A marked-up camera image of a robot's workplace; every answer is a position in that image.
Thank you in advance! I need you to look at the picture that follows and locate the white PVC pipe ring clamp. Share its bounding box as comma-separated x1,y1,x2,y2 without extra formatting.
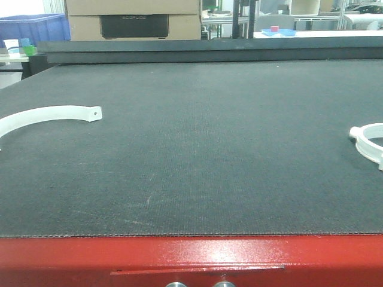
349,123,382,171

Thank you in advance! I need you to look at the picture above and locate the white curved PVC clamp half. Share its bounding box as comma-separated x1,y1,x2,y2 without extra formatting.
1,105,103,138

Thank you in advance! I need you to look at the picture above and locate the red metal robot base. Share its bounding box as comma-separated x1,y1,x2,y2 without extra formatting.
1,235,382,286

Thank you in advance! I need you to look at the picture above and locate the dark grey table mat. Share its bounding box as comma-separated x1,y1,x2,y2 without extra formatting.
1,60,382,237

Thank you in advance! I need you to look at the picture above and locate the blue tray on far table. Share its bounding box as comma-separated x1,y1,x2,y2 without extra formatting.
261,29,296,37

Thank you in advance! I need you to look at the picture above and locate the cardboard box with black print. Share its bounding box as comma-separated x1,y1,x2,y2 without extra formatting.
66,0,202,41

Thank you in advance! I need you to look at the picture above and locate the dark grey raised board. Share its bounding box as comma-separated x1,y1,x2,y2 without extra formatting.
38,36,382,65

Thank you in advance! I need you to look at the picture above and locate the blue plastic crate background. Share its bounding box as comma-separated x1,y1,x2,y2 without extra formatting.
1,13,71,48

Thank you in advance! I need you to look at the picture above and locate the green small cube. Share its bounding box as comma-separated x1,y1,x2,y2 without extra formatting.
23,45,37,57

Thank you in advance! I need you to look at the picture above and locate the light blue small cube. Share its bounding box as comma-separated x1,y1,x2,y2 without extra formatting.
19,38,31,47

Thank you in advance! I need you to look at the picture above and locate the white paper cup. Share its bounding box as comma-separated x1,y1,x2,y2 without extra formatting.
4,39,20,58

